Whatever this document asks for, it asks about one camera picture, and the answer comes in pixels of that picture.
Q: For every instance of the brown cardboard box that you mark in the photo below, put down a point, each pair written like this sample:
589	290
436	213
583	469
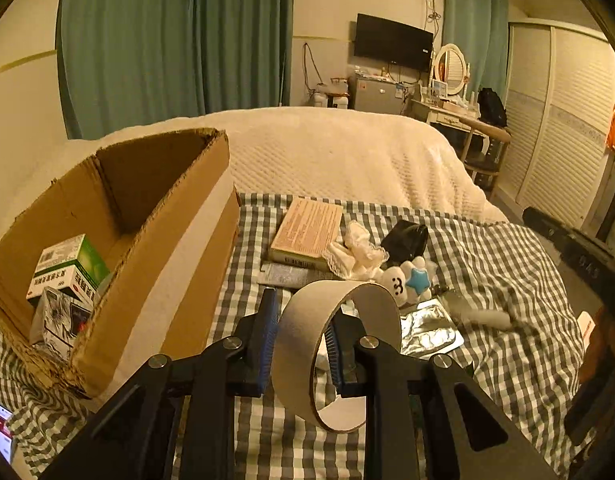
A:
177	270

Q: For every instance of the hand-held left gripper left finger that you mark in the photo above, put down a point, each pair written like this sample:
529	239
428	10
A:
270	320

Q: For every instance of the white lace cloth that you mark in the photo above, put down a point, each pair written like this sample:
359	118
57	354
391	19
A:
357	255

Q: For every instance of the grey fluffy brush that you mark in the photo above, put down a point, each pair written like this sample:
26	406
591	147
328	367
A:
467	310

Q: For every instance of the narrow teal curtain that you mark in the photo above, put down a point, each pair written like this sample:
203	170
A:
492	20

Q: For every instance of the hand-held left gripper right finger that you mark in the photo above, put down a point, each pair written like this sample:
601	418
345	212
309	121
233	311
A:
332	355

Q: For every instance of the wooden chair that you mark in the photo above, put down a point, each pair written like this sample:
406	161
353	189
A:
482	162

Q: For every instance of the black bag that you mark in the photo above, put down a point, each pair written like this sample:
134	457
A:
491	107

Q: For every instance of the tan printed box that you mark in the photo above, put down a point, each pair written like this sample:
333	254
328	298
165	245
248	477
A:
307	225

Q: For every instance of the black pouch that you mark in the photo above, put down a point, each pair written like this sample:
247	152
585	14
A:
405	240

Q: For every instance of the silver foil packet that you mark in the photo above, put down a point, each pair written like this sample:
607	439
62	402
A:
427	330

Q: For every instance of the wide teal curtain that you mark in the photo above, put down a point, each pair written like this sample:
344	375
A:
162	35

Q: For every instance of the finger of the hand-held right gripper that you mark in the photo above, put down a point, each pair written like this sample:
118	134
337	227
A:
542	222

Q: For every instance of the white and black patterned box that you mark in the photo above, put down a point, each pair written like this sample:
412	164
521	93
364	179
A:
57	320

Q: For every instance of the folded paper leaflet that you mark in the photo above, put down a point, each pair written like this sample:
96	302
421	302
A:
287	275

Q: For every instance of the green and white medicine box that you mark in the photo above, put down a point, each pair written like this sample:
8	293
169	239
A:
62	265

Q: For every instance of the grey mini fridge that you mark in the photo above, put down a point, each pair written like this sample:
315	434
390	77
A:
377	92

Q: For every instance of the white quilted bedspread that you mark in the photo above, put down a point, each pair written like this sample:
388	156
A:
337	155

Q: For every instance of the white louvred wardrobe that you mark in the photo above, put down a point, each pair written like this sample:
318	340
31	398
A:
562	125

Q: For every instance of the oval white mirror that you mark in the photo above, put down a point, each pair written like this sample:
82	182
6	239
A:
452	67

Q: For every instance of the white dressing table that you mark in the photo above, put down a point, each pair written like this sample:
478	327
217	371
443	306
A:
447	115

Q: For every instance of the black wall television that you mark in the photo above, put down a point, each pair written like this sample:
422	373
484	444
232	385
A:
392	42

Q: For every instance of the white plush toy blue star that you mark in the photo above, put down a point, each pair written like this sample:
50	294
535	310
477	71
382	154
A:
397	285

